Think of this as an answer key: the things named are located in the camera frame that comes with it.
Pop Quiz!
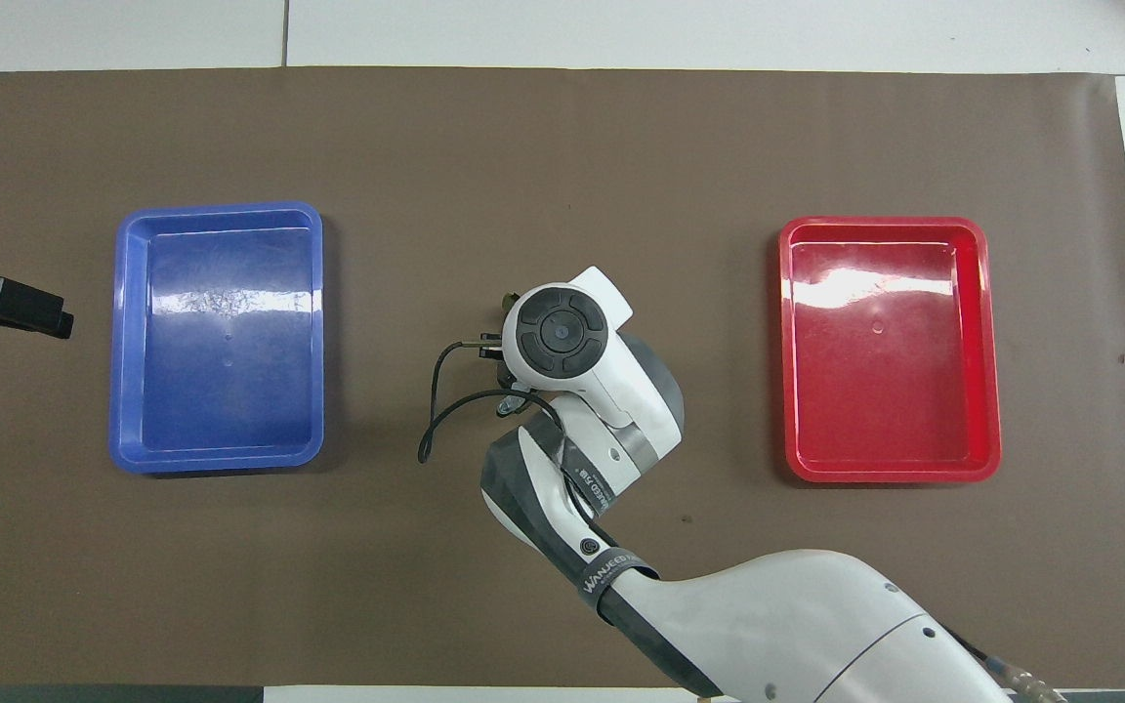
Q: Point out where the brown table mat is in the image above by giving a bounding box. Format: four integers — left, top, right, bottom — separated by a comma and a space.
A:
0, 66, 1125, 689

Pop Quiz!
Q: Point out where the blue plastic tray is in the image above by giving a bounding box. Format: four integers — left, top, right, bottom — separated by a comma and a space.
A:
109, 201, 326, 476

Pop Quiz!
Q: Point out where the red plastic tray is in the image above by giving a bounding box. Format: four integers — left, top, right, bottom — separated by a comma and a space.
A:
778, 216, 1002, 484

